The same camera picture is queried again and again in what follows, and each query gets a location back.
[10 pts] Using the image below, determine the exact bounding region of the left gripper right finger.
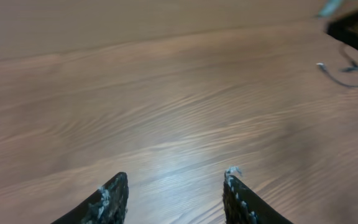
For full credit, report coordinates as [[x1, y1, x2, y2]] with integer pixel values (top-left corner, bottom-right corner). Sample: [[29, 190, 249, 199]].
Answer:
[[223, 167, 292, 224]]

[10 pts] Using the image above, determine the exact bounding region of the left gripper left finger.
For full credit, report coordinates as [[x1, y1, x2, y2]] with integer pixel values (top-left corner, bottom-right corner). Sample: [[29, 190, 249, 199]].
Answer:
[[52, 172, 129, 224]]

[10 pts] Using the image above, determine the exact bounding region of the black usb cable short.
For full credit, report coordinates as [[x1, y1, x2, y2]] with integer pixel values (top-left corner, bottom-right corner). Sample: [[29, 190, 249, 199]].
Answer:
[[316, 63, 358, 88]]

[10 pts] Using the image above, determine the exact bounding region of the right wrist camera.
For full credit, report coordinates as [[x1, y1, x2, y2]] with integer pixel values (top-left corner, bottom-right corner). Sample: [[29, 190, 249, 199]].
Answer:
[[317, 0, 344, 17]]

